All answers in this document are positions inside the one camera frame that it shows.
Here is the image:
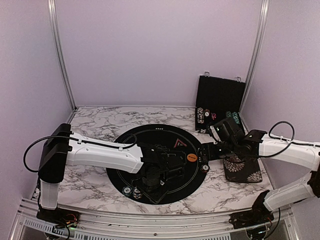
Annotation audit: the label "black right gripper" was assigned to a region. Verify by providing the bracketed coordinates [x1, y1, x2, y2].
[198, 141, 238, 162]

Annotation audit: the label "green chip stack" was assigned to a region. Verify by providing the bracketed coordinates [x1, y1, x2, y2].
[122, 186, 133, 197]

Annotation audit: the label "orange big blind button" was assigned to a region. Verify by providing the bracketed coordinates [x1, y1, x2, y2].
[186, 153, 198, 163]

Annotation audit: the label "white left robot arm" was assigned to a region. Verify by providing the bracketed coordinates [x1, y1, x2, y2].
[26, 123, 169, 223]

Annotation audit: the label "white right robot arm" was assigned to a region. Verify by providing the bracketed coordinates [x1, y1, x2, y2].
[200, 117, 320, 224]

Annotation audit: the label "round black poker mat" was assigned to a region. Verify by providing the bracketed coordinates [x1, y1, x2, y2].
[106, 124, 207, 205]

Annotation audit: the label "black floral rectangular tray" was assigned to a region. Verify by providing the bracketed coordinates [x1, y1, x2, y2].
[222, 156, 263, 184]

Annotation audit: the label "green chips in case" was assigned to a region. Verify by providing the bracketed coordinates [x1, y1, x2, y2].
[225, 111, 241, 125]

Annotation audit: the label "black poker chip case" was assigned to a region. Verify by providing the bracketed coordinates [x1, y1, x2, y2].
[195, 75, 246, 134]

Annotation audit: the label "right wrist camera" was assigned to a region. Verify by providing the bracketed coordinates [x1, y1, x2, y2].
[208, 117, 245, 145]

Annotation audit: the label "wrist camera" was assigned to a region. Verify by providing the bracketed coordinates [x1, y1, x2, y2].
[208, 117, 245, 145]
[156, 148, 187, 181]

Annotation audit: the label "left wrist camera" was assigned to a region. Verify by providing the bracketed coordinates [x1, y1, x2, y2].
[156, 148, 187, 181]

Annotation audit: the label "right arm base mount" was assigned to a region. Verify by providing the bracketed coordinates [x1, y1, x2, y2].
[228, 205, 275, 229]

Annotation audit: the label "right aluminium frame post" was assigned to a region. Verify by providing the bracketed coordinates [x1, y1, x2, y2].
[240, 0, 270, 112]

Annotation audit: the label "aluminium frame post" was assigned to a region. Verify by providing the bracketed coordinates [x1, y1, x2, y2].
[47, 0, 77, 112]
[240, 0, 270, 112]

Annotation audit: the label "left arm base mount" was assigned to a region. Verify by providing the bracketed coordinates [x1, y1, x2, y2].
[36, 207, 80, 228]

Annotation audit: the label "aluminium front rail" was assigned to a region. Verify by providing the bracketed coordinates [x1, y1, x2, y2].
[9, 199, 299, 240]

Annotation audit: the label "left aluminium frame post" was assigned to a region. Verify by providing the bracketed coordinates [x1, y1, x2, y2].
[47, 0, 77, 112]

